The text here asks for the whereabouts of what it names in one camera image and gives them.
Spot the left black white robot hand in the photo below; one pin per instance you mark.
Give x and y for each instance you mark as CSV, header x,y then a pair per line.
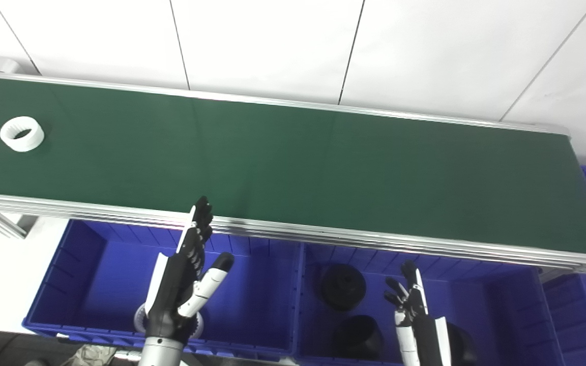
x,y
173,284

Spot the crumpled beige cloth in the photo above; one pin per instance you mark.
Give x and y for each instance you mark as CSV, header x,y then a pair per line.
x,y
89,355

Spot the green conveyor belt aluminium frame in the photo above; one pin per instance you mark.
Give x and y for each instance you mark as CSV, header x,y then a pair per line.
x,y
272,162

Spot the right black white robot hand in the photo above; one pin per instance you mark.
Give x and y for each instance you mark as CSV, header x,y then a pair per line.
x,y
420,325

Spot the black round plastic part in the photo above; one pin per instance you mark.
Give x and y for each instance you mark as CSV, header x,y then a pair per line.
x,y
463,345
343,287
358,338

